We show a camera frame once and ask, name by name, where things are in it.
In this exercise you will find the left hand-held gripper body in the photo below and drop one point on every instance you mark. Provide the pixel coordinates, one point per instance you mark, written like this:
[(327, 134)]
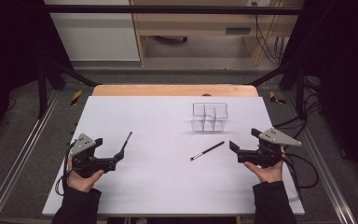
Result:
[(84, 155)]

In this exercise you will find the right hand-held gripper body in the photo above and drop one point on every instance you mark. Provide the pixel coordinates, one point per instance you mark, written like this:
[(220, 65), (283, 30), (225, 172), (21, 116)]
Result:
[(262, 154)]

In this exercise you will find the clear plastic organizer box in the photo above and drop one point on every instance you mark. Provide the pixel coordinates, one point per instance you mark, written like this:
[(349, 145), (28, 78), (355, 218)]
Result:
[(210, 117)]

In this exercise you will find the person's right hand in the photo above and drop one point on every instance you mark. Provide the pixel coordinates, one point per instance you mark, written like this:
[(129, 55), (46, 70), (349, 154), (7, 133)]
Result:
[(270, 174)]

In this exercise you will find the person's left hand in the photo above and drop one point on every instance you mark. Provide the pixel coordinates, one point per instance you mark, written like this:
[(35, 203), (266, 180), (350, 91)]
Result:
[(80, 183)]

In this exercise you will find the yellow black striped tape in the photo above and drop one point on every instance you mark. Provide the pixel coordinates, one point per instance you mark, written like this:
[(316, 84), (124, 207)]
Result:
[(76, 97), (273, 97)]

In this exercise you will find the black metal stand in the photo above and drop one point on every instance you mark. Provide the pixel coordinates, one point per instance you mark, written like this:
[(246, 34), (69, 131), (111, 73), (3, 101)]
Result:
[(300, 93), (42, 90)]

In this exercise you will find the wooden table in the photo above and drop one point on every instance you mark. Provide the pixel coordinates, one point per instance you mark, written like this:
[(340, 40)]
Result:
[(174, 90)]

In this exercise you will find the white cabinet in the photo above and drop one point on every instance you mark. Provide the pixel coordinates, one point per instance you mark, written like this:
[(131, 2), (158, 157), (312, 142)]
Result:
[(96, 34)]

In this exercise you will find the black curtain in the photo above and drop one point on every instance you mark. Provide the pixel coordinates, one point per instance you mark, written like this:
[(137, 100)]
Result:
[(9, 46), (341, 62)]

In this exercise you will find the light wooden desk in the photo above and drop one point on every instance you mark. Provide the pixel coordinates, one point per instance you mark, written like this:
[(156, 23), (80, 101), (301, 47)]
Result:
[(199, 25)]

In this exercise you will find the aluminium floor rail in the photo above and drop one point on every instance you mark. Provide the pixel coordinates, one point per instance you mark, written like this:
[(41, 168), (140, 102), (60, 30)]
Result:
[(326, 174), (18, 158)]

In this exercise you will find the black frame crossbar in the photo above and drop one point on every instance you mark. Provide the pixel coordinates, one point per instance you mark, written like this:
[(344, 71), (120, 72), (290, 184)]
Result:
[(167, 9)]

